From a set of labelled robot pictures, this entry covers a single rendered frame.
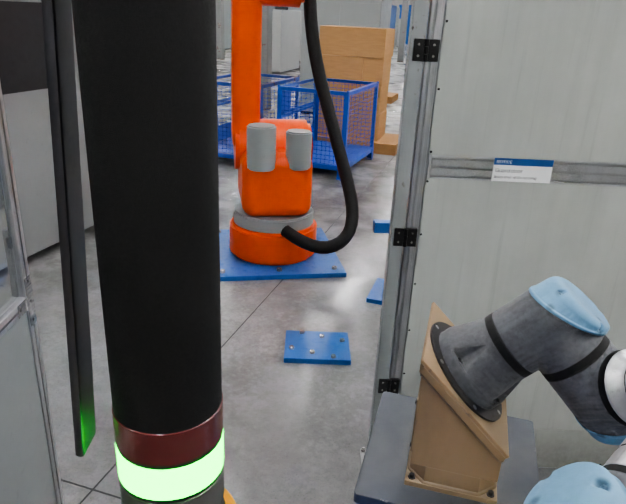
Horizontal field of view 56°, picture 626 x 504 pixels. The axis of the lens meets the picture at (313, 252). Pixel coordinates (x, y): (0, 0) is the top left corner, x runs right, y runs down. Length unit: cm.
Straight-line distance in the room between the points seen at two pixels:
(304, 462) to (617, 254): 147
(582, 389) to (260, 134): 322
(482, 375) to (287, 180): 325
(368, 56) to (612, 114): 617
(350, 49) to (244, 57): 416
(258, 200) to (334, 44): 447
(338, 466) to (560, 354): 174
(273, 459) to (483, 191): 139
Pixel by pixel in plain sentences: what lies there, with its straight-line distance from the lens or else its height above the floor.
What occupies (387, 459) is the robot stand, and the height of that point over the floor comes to 100.
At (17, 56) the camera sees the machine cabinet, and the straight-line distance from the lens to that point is 442.
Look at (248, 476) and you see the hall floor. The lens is 255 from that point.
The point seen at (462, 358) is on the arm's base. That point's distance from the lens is 101.
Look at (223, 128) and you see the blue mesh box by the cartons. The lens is 709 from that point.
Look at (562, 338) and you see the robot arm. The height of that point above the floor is 130.
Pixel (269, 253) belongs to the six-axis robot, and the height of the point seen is 14.
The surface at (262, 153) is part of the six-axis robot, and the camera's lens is 398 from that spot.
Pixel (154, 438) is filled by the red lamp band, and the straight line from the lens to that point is 18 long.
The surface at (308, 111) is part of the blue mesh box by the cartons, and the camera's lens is 671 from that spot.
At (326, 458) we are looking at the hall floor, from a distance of 263.
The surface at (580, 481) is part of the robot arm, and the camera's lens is 47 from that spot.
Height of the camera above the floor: 174
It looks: 22 degrees down
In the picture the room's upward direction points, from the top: 3 degrees clockwise
